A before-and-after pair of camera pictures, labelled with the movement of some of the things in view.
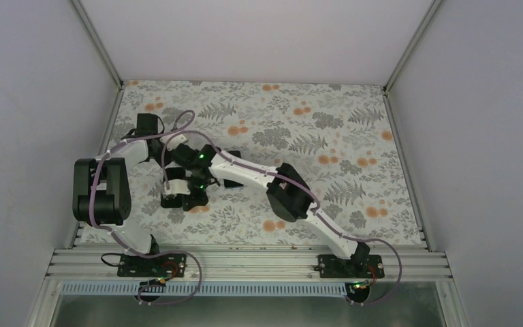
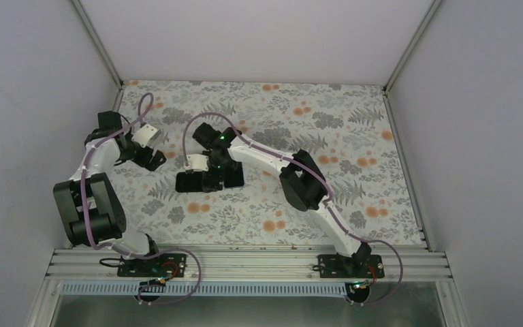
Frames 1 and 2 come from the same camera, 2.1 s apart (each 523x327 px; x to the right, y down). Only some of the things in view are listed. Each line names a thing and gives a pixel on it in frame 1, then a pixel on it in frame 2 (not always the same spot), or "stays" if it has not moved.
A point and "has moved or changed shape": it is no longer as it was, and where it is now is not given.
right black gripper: x=193 y=201 → x=213 y=185
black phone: x=176 y=200 has moved or changed shape
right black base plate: x=358 y=266 stays
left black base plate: x=167 y=266 stays
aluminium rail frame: x=248 y=264 stays
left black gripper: x=164 y=161 → x=153 y=163
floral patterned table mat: x=340 y=136 stays
